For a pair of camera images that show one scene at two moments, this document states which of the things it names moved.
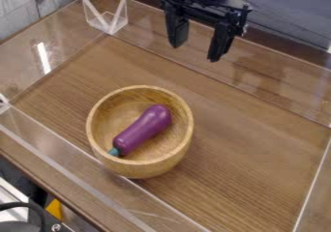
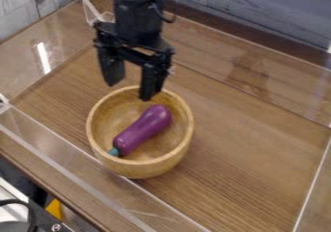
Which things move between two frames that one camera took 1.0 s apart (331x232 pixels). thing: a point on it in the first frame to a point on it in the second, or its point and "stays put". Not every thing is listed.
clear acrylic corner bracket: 108,21 stays put
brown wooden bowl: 114,111 stays put
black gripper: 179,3 to 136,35
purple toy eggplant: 148,128 stays put
